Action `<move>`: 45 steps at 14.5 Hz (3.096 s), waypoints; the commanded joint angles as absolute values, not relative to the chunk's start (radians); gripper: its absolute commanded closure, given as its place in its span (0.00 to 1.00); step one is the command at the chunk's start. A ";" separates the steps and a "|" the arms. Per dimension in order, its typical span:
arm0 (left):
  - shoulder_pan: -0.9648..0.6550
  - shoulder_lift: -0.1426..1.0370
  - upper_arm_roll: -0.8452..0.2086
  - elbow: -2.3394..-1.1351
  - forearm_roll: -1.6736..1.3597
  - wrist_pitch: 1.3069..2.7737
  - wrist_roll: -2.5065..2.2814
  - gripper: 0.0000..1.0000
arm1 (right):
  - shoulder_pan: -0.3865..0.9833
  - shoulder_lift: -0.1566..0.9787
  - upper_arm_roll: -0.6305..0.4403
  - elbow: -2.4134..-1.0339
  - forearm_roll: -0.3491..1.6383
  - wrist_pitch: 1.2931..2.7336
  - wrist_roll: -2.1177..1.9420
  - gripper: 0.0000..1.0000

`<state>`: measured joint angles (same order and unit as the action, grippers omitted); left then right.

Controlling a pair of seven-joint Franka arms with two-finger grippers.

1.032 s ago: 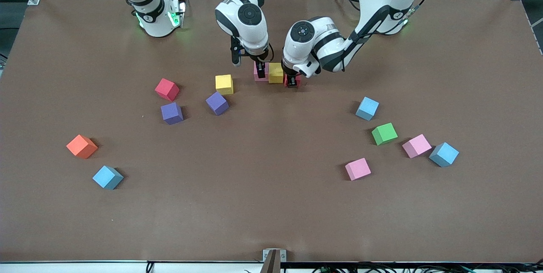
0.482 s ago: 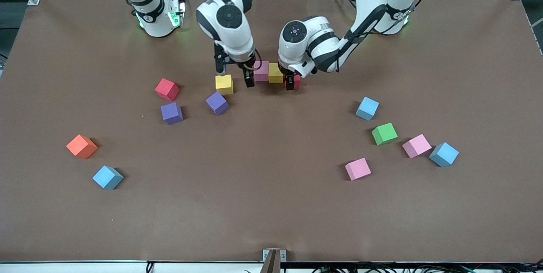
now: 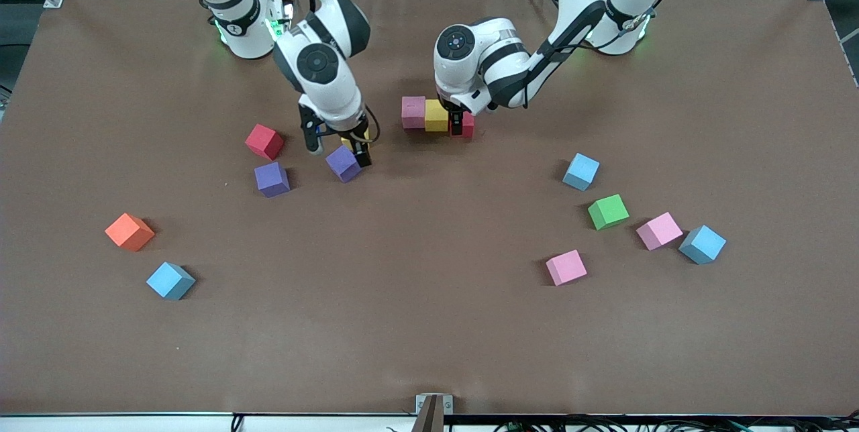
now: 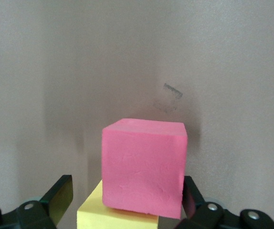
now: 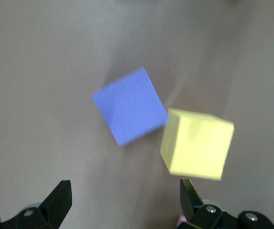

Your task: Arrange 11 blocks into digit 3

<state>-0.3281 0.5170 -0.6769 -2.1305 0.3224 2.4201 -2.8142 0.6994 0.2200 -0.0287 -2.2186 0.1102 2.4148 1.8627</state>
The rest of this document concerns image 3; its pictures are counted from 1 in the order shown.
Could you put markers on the red foam cube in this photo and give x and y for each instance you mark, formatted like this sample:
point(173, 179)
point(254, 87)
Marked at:
point(264, 141)
point(468, 127)

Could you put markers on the pink foam cube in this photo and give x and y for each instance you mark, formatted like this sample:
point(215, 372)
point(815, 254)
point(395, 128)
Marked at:
point(659, 231)
point(566, 267)
point(413, 112)

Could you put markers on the orange foam cube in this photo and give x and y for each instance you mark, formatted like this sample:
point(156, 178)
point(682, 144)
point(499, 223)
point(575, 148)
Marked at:
point(129, 231)

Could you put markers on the green foam cube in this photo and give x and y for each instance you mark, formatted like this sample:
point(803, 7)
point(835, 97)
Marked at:
point(608, 211)

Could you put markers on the brown table cover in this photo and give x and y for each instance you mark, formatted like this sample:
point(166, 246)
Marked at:
point(429, 338)

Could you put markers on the grey metal bracket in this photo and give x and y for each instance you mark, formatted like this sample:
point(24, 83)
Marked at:
point(434, 418)

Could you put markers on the blue foam cube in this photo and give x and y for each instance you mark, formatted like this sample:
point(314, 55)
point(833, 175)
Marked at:
point(170, 280)
point(702, 244)
point(580, 172)

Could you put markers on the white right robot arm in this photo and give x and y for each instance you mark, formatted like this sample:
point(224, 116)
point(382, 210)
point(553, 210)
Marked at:
point(335, 96)

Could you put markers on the yellow foam cube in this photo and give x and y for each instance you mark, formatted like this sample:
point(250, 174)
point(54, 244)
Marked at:
point(349, 140)
point(436, 120)

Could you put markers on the purple foam cube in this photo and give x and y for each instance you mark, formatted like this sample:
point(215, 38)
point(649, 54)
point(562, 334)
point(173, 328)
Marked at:
point(341, 165)
point(272, 179)

